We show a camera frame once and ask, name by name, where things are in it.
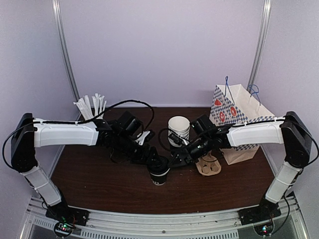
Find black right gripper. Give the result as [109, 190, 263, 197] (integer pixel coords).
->
[167, 135, 212, 168]

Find black white paper cup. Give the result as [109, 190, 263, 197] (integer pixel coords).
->
[150, 171, 169, 186]

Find black plastic cup lid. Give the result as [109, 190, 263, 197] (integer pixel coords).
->
[147, 156, 169, 175]

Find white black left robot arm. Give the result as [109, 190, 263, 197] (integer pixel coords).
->
[9, 111, 160, 221]

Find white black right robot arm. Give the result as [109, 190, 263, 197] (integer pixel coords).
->
[168, 111, 318, 220]

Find cardboard cup carrier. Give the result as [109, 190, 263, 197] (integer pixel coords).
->
[195, 151, 222, 176]

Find stacked paper cups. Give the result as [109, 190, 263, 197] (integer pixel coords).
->
[168, 116, 190, 150]

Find blue checkered paper bag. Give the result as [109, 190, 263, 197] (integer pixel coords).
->
[208, 76, 276, 165]

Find aluminium table front rail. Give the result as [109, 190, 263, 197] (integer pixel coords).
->
[17, 196, 310, 239]

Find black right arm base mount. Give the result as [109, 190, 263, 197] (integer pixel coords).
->
[238, 203, 282, 225]

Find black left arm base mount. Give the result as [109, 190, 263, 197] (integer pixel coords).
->
[45, 202, 89, 226]

